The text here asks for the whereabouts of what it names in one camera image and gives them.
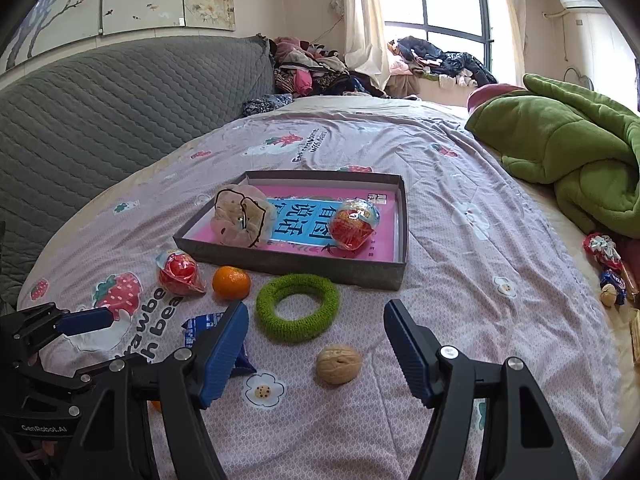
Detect toy egg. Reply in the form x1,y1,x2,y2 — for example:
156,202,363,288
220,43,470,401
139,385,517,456
334,199,381,252
156,249,207,297

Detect dark patterned pillow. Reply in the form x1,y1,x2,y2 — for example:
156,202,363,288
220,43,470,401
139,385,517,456
242,94,293,117

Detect cream curtain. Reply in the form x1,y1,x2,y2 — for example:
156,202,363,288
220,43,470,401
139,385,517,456
492,0,526,86
327,0,391,91

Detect green blanket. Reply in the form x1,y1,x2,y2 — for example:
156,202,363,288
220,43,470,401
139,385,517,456
465,74,640,238

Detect red silver wrapped candy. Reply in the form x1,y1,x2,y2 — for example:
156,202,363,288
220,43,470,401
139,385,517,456
582,232,623,271

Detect pink pillow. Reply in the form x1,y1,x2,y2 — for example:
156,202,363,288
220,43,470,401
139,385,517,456
466,84,528,116

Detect beige plush toy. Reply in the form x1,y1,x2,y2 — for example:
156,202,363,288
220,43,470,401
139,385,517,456
212,185,277,249

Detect green knitted ring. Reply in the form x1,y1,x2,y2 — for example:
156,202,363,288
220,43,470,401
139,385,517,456
255,274,341,344

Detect tangerine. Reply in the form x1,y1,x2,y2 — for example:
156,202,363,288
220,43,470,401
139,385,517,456
212,265,251,301

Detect pink book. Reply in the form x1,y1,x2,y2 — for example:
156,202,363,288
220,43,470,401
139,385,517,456
192,185,401,263

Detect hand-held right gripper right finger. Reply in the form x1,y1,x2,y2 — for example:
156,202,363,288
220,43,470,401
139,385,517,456
383,299,571,480

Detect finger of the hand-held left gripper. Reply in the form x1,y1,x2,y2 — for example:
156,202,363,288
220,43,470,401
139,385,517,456
2,302,116,356
10,360,118,396

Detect grey quilted headboard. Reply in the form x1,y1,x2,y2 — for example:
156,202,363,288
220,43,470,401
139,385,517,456
0,35,276,306

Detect pile of mixed clothes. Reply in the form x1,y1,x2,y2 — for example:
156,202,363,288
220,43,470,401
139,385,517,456
270,36,391,98

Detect large walnut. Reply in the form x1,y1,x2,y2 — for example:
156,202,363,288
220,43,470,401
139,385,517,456
315,344,363,386

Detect blue wrapped candy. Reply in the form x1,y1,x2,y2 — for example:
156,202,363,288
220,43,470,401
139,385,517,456
599,267,628,306

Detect pile of dark clothes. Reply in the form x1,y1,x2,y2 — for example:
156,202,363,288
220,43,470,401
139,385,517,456
387,36,498,88

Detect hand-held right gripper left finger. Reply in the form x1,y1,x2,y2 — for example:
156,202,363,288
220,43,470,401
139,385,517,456
75,301,250,480

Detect beige window bench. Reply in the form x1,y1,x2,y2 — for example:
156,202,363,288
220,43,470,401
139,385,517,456
385,74,471,106

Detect blue snack packet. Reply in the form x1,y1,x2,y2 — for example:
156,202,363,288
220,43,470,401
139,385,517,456
181,312,257,378

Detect pink cardboard box tray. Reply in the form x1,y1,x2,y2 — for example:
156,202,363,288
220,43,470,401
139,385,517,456
172,170,410,292

